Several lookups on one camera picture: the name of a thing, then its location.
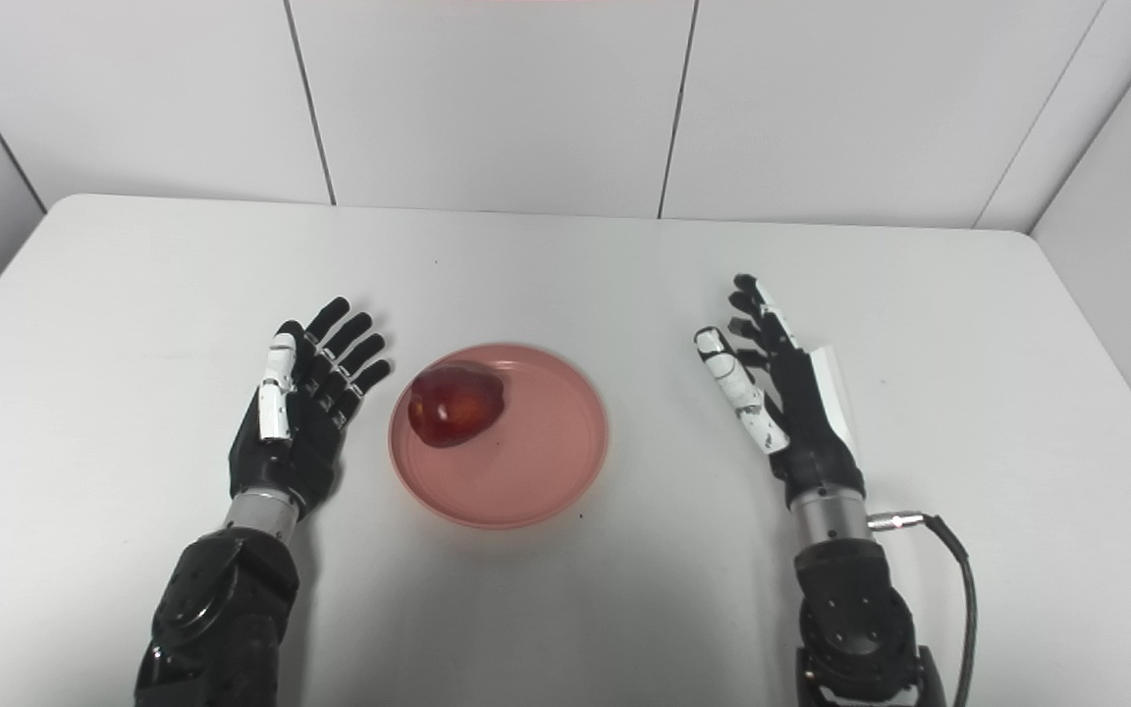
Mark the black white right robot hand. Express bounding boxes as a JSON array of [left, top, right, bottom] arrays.
[[693, 273, 867, 510]]

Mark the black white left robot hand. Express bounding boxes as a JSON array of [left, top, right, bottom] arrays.
[[228, 297, 394, 521]]

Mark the red apple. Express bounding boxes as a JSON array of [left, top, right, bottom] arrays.
[[407, 363, 508, 450]]

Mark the pink plate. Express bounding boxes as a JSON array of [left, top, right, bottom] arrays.
[[388, 342, 611, 531]]

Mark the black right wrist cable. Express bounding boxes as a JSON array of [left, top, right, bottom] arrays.
[[868, 511, 979, 707]]

